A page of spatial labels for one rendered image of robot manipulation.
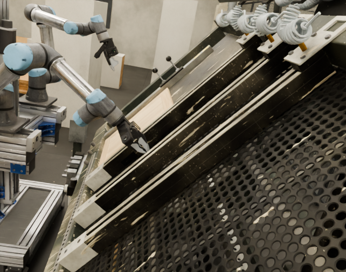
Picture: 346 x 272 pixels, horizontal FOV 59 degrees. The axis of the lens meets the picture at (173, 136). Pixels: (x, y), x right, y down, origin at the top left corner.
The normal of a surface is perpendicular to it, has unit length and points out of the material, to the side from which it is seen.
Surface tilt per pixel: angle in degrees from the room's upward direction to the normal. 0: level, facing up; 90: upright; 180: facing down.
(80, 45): 90
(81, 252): 90
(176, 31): 90
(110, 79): 90
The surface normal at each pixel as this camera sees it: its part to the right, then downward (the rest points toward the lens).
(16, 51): -0.29, 0.23
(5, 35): 0.01, 0.37
